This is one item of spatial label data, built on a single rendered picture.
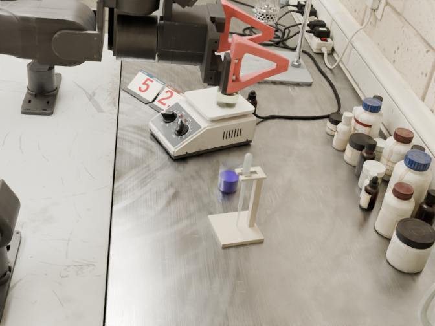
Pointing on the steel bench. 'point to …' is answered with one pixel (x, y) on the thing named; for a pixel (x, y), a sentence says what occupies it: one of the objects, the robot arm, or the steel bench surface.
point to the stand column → (301, 35)
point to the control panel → (167, 129)
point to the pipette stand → (252, 236)
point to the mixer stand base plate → (301, 74)
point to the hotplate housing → (210, 133)
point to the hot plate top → (206, 96)
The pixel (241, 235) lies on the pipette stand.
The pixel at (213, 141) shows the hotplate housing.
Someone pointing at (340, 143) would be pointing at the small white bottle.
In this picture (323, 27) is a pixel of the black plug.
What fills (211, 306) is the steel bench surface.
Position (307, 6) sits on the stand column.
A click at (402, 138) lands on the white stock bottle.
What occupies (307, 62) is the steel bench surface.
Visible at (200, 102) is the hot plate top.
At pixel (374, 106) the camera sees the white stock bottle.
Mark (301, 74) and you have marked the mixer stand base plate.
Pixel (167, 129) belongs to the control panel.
